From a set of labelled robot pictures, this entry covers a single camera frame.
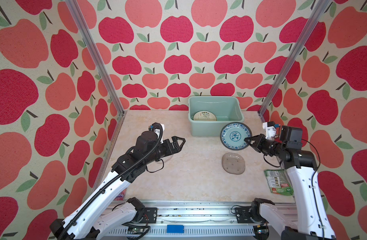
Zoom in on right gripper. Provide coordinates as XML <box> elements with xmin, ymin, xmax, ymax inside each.
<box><xmin>246</xmin><ymin>135</ymin><xmax>287</xmax><ymax>160</ymax></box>

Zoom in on purple candy bag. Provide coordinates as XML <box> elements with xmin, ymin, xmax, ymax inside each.
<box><xmin>115</xmin><ymin>189</ymin><xmax>127</xmax><ymax>201</ymax></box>

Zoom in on black corrugated cable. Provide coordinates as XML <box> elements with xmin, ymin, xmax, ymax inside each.
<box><xmin>56</xmin><ymin>122</ymin><xmax>165</xmax><ymax>240</ymax></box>

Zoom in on clear glass plate left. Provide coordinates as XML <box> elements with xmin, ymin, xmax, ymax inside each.
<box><xmin>161</xmin><ymin>155</ymin><xmax>173</xmax><ymax>164</ymax></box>

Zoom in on green snack bag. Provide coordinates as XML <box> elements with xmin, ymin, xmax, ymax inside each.
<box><xmin>264</xmin><ymin>170</ymin><xmax>293</xmax><ymax>196</ymax></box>

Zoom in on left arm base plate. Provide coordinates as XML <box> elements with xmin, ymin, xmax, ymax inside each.
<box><xmin>129</xmin><ymin>208</ymin><xmax>158</xmax><ymax>225</ymax></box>

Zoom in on cream floral plate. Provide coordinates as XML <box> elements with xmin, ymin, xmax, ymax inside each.
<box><xmin>193</xmin><ymin>111</ymin><xmax>217</xmax><ymax>121</ymax></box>

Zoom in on grey glass plate right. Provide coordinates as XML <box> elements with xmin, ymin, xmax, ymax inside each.
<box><xmin>221</xmin><ymin>153</ymin><xmax>246</xmax><ymax>175</ymax></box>

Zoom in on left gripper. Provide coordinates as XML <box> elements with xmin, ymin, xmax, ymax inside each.
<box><xmin>145</xmin><ymin>136</ymin><xmax>187</xmax><ymax>165</ymax></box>

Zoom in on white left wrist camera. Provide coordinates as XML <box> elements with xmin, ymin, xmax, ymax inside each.
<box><xmin>150</xmin><ymin>123</ymin><xmax>165</xmax><ymax>144</ymax></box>

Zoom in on right aluminium frame post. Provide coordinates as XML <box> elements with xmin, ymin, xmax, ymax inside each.
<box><xmin>258</xmin><ymin>0</ymin><xmax>331</xmax><ymax>122</ymax></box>

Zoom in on blue block on rail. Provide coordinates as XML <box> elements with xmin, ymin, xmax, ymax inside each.
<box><xmin>167</xmin><ymin>225</ymin><xmax>184</xmax><ymax>234</ymax></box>

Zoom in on blue patterned small plate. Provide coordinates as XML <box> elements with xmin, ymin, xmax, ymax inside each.
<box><xmin>220</xmin><ymin>122</ymin><xmax>252</xmax><ymax>151</ymax></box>

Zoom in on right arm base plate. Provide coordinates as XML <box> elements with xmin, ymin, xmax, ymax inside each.
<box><xmin>231</xmin><ymin>206</ymin><xmax>266</xmax><ymax>224</ymax></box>

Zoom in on green plastic bin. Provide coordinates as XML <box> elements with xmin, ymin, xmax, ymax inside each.
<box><xmin>188</xmin><ymin>96</ymin><xmax>244</xmax><ymax>137</ymax></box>

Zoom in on aluminium frame post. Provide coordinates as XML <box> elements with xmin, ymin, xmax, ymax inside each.
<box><xmin>258</xmin><ymin>0</ymin><xmax>331</xmax><ymax>122</ymax></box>
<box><xmin>64</xmin><ymin>0</ymin><xmax>125</xmax><ymax>116</ymax></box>

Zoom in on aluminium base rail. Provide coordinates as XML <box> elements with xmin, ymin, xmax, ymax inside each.
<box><xmin>81</xmin><ymin>197</ymin><xmax>328</xmax><ymax>240</ymax></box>

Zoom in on left aluminium frame post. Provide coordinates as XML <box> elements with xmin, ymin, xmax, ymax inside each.
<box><xmin>64</xmin><ymin>0</ymin><xmax>125</xmax><ymax>116</ymax></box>

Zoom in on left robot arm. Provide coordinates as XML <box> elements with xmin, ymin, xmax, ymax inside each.
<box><xmin>50</xmin><ymin>131</ymin><xmax>185</xmax><ymax>240</ymax></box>

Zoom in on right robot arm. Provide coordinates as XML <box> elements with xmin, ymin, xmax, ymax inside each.
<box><xmin>245</xmin><ymin>122</ymin><xmax>336</xmax><ymax>240</ymax></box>

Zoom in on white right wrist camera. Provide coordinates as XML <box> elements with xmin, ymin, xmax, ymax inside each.
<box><xmin>262</xmin><ymin>121</ymin><xmax>281</xmax><ymax>140</ymax></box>

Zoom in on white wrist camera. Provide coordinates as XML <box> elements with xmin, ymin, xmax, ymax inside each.
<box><xmin>262</xmin><ymin>121</ymin><xmax>281</xmax><ymax>140</ymax></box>
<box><xmin>150</xmin><ymin>123</ymin><xmax>165</xmax><ymax>144</ymax></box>

